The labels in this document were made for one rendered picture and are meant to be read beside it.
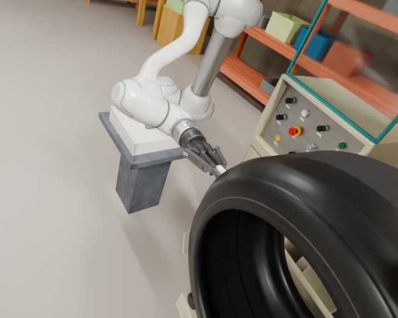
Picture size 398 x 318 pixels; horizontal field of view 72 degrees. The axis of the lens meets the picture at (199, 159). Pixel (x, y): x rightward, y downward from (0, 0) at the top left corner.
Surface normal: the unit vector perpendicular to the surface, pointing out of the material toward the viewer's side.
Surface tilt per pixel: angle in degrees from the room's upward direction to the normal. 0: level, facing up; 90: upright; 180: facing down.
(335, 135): 90
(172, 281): 0
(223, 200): 85
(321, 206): 43
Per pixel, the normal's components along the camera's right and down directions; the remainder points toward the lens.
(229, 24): -0.17, 0.86
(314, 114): -0.86, 0.08
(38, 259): 0.29, -0.73
